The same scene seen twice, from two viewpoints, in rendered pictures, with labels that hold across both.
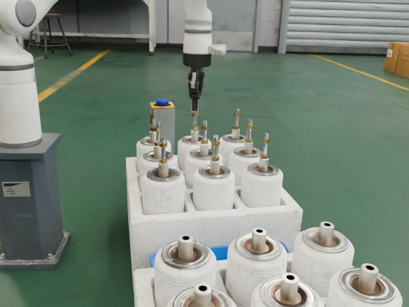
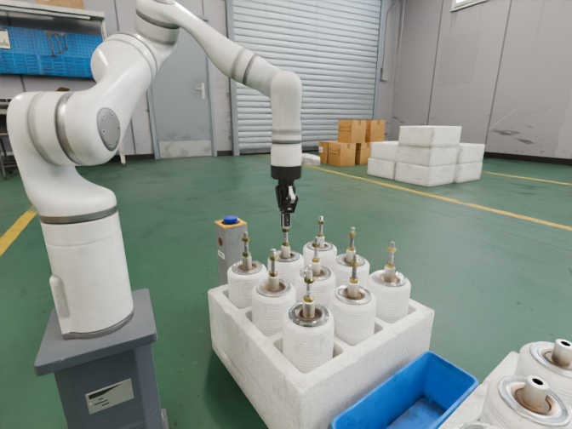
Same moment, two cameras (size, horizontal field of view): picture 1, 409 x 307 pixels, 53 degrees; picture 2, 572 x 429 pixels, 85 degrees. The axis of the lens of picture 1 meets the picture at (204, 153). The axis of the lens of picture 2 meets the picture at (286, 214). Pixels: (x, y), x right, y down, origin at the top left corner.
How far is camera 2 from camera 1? 0.51 m
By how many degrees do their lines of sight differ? 22
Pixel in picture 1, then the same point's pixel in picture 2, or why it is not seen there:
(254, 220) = (403, 336)
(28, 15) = (113, 133)
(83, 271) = not seen: outside the picture
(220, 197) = (369, 322)
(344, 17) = not seen: hidden behind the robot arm
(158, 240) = (326, 400)
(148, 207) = (301, 360)
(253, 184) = (391, 297)
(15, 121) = (101, 296)
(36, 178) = (140, 369)
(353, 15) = not seen: hidden behind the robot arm
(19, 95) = (105, 255)
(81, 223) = (167, 386)
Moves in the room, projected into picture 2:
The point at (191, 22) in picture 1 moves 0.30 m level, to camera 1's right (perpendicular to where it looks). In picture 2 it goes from (284, 133) to (391, 131)
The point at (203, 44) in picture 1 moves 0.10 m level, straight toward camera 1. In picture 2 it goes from (298, 155) to (319, 160)
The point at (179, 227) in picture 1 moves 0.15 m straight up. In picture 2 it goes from (346, 374) to (351, 301)
